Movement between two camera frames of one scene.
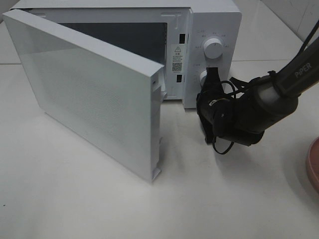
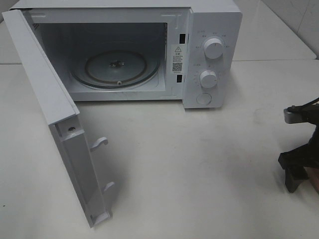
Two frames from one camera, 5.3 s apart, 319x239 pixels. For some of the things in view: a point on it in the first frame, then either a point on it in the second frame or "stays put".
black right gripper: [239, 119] → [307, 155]
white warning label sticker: [177, 60] stays put
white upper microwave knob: [213, 48] stays put
